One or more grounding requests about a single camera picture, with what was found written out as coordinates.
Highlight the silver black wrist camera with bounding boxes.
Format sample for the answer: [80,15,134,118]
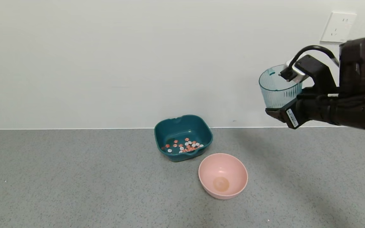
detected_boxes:
[279,55,337,95]

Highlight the transparent teal ribbed cup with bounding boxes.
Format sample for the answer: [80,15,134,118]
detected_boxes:
[259,65,303,109]

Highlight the pink round bowl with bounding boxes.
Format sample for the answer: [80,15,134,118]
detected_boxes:
[198,153,248,200]

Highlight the black camera cable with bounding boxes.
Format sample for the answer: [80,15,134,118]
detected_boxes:
[289,45,341,68]

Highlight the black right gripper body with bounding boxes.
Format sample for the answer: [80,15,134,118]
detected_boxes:
[280,88,334,130]

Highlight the dark teal square bowl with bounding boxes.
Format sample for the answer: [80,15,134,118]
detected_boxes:
[154,115,214,162]

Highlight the white wall socket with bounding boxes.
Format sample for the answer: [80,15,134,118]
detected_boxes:
[320,12,357,43]

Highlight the orange and white small pieces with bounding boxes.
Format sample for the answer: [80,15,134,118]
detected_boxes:
[161,137,204,154]

